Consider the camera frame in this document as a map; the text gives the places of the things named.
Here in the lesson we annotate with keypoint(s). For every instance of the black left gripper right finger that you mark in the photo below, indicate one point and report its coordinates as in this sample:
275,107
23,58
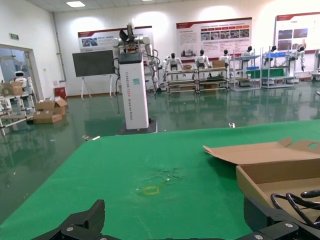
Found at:
272,223

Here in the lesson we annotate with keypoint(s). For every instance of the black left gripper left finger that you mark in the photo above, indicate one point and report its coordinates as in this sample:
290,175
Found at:
80,225

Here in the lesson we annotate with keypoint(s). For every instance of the open brown cardboard box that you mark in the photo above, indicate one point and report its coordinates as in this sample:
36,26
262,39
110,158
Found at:
275,175

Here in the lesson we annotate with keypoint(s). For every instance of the red fire extinguisher box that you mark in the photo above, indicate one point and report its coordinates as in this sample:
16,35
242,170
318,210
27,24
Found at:
60,92

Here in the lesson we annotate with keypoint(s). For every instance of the green table cloth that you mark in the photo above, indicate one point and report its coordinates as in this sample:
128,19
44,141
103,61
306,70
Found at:
125,162

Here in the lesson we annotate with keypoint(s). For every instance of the metal cloth clip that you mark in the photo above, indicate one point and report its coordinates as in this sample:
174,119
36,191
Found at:
232,125
91,138

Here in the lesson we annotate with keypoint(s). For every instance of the flat brown floor carton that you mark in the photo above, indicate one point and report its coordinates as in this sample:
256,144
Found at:
46,117

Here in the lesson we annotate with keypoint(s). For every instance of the open brown floor carton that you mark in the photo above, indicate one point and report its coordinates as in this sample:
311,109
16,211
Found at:
56,106

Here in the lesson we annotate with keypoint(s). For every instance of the white pipe shelving rack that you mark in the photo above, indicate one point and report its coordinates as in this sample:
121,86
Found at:
15,115

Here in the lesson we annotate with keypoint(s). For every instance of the grey metal shelving rack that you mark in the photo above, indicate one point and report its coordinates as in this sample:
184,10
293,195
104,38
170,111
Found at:
243,80

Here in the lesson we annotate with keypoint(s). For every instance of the shelving rack with blue bins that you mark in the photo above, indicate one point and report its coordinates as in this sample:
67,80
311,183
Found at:
280,75

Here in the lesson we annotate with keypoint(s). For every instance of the brown carton on rack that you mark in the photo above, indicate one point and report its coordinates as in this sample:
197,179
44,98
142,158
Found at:
12,88

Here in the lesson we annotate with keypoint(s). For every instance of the blue grey doorway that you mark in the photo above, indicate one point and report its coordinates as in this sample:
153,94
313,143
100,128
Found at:
35,75

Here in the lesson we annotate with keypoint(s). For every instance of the small white round-head robot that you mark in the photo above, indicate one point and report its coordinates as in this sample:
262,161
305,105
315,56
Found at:
18,77

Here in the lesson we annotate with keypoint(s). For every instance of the black display board on stand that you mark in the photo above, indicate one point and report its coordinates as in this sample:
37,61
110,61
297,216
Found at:
92,62

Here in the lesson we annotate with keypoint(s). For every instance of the white black humanoid robot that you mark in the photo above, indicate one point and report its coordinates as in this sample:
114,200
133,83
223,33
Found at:
271,56
301,56
172,62
203,60
247,52
225,58

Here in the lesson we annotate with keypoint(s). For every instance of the green exit sign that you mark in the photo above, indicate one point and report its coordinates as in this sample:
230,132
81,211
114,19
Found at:
14,36

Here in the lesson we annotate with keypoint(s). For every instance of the pipe frame workbench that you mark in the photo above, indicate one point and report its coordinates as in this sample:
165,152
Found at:
213,81
181,82

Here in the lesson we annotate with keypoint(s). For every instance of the red white wall poster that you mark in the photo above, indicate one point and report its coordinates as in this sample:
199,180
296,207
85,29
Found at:
100,37
190,37
297,30

